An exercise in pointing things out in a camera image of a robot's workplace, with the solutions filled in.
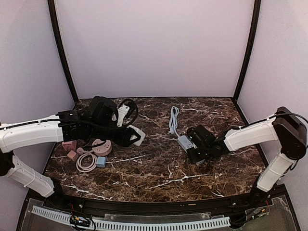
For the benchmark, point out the pink plug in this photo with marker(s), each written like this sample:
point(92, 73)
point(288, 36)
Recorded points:
point(80, 151)

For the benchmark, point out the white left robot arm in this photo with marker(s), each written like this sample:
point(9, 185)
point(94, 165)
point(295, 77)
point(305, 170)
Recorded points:
point(18, 135)

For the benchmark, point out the grey slotted cable duct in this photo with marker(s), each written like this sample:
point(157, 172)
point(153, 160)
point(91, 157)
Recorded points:
point(110, 222)

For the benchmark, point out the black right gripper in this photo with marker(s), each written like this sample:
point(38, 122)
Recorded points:
point(196, 154)

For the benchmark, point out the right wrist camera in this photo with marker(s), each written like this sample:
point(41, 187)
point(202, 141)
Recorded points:
point(200, 136)

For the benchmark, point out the small pink cube adapter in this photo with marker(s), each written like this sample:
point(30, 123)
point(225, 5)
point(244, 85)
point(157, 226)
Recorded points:
point(72, 155)

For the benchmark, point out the blue cube adapter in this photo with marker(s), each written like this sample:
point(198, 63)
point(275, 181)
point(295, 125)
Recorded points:
point(101, 161)

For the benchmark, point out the pink round power socket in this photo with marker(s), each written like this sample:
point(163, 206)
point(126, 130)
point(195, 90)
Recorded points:
point(101, 148)

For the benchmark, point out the large pink cube adapter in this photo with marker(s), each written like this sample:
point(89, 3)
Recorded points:
point(69, 146)

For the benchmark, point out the right black frame post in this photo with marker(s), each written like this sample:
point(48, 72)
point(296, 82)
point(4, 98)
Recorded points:
point(248, 50)

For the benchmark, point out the black frame post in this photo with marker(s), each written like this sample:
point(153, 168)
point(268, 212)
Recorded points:
point(248, 50)
point(60, 49)

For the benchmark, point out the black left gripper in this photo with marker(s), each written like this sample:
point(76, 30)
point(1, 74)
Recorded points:
point(125, 135)

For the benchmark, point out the left black frame post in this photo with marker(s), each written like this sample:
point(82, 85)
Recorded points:
point(60, 49)

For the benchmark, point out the blue power strip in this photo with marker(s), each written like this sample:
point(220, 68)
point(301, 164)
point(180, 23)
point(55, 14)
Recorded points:
point(192, 152)

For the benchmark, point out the small green circuit board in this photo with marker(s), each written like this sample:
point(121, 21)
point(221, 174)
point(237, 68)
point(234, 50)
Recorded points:
point(79, 221)

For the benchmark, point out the white cube socket adapter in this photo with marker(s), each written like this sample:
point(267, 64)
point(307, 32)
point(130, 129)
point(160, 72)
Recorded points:
point(137, 136)

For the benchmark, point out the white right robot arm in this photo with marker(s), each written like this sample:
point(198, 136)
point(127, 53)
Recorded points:
point(288, 128)

